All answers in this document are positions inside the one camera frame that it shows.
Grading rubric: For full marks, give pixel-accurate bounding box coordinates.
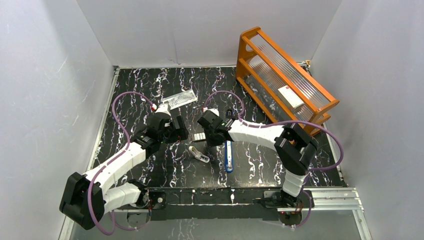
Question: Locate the silver staple strip tray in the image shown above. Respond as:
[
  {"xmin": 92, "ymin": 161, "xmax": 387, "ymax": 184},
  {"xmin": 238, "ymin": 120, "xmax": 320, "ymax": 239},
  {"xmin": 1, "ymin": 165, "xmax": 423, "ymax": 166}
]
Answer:
[{"xmin": 192, "ymin": 132, "xmax": 206, "ymax": 142}]

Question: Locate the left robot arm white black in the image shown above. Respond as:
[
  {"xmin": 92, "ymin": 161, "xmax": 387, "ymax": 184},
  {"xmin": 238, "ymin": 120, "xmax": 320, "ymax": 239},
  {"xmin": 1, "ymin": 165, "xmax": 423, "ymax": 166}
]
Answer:
[{"xmin": 59, "ymin": 110, "xmax": 189, "ymax": 230}]

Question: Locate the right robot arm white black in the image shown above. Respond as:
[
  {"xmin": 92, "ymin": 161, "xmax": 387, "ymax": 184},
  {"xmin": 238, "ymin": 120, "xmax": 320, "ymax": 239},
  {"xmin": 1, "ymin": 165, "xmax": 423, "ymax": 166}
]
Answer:
[{"xmin": 197, "ymin": 109, "xmax": 318, "ymax": 207}]

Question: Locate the clear plastic package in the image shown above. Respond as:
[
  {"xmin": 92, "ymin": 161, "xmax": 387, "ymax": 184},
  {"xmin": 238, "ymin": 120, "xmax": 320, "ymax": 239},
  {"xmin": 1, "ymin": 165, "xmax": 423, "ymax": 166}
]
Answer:
[{"xmin": 161, "ymin": 89, "xmax": 198, "ymax": 110}]

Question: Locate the orange wooden shelf rack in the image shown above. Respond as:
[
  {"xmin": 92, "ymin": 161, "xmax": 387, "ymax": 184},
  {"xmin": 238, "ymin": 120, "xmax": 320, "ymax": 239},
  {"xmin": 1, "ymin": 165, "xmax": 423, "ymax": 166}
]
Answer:
[{"xmin": 235, "ymin": 27, "xmax": 340, "ymax": 125}]

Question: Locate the white box on shelf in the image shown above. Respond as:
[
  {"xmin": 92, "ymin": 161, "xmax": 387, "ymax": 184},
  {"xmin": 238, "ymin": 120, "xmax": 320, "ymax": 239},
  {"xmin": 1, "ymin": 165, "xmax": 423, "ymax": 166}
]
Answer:
[{"xmin": 277, "ymin": 85, "xmax": 305, "ymax": 110}]

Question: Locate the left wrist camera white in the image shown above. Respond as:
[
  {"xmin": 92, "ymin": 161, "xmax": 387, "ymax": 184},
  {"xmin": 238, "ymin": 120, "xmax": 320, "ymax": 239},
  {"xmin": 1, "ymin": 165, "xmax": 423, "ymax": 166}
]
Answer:
[{"xmin": 154, "ymin": 103, "xmax": 171, "ymax": 116}]

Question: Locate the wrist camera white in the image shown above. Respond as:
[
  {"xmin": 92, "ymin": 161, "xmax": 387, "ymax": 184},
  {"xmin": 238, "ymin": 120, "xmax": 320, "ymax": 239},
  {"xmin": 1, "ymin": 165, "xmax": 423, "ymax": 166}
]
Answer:
[
  {"xmin": 202, "ymin": 107, "xmax": 220, "ymax": 117},
  {"xmin": 154, "ymin": 103, "xmax": 171, "ymax": 116}
]

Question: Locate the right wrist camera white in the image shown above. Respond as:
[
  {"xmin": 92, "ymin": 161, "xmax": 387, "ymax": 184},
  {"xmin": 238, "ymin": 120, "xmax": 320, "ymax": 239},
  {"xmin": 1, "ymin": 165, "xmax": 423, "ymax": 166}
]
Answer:
[{"xmin": 202, "ymin": 107, "xmax": 220, "ymax": 117}]

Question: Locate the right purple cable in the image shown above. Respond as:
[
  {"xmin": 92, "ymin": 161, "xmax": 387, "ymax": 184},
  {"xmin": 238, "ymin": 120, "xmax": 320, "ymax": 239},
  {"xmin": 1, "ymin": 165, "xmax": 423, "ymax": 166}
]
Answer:
[{"xmin": 202, "ymin": 90, "xmax": 345, "ymax": 229}]

